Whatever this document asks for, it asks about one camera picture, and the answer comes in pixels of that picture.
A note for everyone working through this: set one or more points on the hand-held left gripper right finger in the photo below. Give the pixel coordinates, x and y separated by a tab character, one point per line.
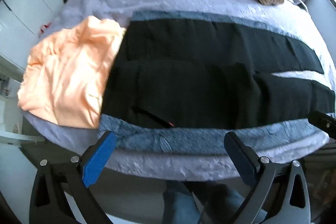
240	158

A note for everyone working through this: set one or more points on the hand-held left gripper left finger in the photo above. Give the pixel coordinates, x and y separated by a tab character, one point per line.
101	155

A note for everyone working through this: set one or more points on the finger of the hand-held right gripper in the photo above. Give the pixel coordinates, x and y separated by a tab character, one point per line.
322	121

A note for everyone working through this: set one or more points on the black pants with blue stripe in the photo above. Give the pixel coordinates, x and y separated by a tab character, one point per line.
189	69

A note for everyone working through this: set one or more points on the person's blue jeans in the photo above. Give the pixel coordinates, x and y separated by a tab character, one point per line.
181	203

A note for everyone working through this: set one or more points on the peach garment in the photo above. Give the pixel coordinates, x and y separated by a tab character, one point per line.
68	74

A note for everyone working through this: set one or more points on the lavender bedspread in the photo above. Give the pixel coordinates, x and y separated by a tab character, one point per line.
105	1

